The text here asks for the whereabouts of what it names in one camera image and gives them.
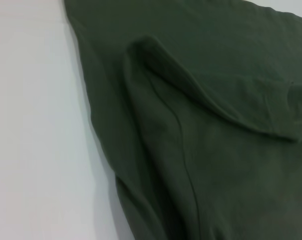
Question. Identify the dark green FREE t-shirt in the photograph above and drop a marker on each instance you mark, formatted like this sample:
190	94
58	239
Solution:
190	125

